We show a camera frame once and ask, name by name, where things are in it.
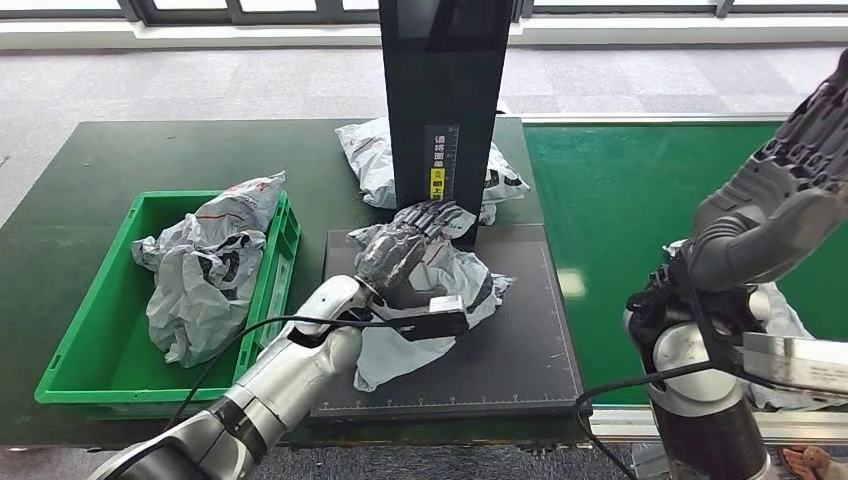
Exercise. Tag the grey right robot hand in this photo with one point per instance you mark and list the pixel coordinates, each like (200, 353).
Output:
(782, 225)

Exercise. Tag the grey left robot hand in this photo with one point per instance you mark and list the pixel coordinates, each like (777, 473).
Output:
(394, 255)

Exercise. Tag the white poly parcel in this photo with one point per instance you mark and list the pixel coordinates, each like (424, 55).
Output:
(457, 278)
(371, 159)

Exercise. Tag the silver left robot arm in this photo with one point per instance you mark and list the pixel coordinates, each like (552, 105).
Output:
(285, 378)

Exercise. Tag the pale grey poly parcel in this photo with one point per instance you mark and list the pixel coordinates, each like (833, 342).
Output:
(785, 318)

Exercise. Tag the white poly parcel, red stripes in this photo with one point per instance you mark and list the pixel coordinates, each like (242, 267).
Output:
(371, 159)

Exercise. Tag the black inbound scanning machine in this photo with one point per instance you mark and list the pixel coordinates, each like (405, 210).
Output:
(517, 331)

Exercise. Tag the green conveyor belt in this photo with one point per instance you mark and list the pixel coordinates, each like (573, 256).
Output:
(629, 199)

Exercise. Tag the person's foot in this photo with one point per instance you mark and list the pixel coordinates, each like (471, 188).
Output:
(808, 464)

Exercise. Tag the green plastic crate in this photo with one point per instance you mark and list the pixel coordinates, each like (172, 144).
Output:
(99, 331)

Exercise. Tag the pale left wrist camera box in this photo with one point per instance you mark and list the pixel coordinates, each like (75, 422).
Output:
(430, 321)

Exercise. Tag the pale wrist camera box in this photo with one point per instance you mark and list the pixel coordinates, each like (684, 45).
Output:
(795, 364)
(430, 321)

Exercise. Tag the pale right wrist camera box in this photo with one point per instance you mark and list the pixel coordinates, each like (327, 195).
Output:
(795, 364)

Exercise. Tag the dark window frame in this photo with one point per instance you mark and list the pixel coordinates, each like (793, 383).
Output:
(232, 12)

